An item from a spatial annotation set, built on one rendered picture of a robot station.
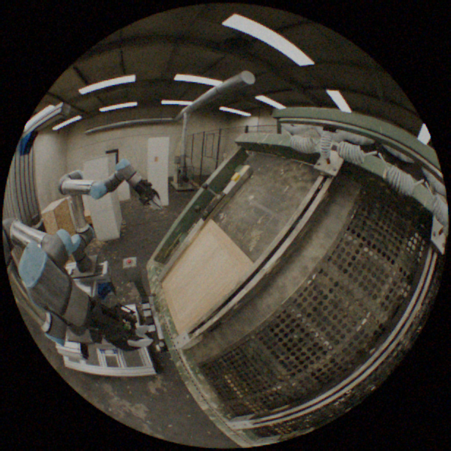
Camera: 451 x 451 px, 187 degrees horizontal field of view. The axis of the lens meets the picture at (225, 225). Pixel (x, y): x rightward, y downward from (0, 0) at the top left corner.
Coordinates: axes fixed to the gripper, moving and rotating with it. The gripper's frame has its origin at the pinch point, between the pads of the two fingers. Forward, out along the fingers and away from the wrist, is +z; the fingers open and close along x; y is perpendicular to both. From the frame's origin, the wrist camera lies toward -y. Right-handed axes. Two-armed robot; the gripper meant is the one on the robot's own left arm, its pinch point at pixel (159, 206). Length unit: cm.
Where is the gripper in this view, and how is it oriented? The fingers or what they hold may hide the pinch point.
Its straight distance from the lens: 88.9
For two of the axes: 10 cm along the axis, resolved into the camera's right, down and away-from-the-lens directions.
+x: 8.3, -5.6, -0.4
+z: 4.5, 6.1, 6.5
